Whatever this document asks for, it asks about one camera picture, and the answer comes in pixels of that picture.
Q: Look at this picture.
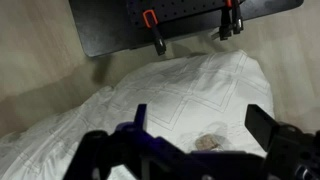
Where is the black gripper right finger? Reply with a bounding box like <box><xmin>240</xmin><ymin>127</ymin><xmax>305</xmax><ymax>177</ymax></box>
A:
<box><xmin>244</xmin><ymin>103</ymin><xmax>320</xmax><ymax>180</ymax></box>

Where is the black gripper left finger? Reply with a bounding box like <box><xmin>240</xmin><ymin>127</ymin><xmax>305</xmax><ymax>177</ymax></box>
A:
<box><xmin>63</xmin><ymin>103</ymin><xmax>188</xmax><ymax>180</ymax></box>

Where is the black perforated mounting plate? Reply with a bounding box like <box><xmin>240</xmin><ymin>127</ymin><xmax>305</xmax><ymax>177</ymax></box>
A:
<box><xmin>125</xmin><ymin>0</ymin><xmax>234</xmax><ymax>26</ymax></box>

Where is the bed with white duvet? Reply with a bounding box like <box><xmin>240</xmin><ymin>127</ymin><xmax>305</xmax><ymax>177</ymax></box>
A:
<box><xmin>0</xmin><ymin>49</ymin><xmax>276</xmax><ymax>180</ymax></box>

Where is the black robot table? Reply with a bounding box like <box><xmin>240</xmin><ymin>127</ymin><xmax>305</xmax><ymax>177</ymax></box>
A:
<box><xmin>68</xmin><ymin>0</ymin><xmax>305</xmax><ymax>58</ymax></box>

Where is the orange and black bar clamp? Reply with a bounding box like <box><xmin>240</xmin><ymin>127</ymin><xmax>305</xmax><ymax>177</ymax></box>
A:
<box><xmin>142</xmin><ymin>9</ymin><xmax>167</xmax><ymax>56</ymax></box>
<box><xmin>210</xmin><ymin>0</ymin><xmax>244</xmax><ymax>42</ymax></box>

